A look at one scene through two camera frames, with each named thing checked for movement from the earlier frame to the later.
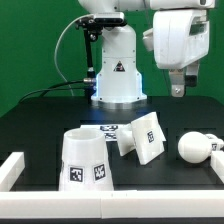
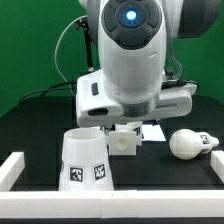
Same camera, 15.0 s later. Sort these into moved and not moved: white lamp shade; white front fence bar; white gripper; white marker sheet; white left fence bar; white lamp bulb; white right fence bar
Moved: white gripper; white marker sheet; white lamp bulb
Not moved: white right fence bar; white front fence bar; white left fence bar; white lamp shade
